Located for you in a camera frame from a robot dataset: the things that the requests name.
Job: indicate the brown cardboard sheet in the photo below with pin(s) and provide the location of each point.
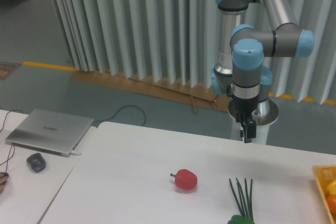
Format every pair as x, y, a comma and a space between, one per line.
197, 96

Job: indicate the yellow bell pepper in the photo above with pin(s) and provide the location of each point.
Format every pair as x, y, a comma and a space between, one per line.
331, 188

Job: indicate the red bell pepper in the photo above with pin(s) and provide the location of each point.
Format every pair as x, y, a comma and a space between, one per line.
185, 179

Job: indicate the green chives bunch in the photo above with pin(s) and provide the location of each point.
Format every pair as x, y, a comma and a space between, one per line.
243, 197

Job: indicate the silver laptop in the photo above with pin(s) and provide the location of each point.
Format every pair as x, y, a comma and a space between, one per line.
51, 132

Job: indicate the yellow wicker basket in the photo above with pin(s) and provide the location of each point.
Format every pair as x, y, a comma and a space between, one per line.
324, 175

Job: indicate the long baguette bread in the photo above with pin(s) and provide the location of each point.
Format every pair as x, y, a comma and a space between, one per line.
331, 202

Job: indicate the green bell pepper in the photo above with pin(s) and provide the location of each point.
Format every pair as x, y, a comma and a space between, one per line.
238, 219

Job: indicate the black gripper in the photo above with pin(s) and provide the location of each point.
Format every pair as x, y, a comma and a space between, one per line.
245, 101

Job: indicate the pale green folding curtain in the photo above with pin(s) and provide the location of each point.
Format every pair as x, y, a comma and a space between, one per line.
178, 40

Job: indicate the black computer mouse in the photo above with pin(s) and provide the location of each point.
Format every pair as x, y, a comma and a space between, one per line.
36, 162

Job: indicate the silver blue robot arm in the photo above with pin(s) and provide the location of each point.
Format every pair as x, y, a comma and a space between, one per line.
240, 73

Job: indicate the person hand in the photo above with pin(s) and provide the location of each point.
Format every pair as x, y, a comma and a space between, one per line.
3, 180

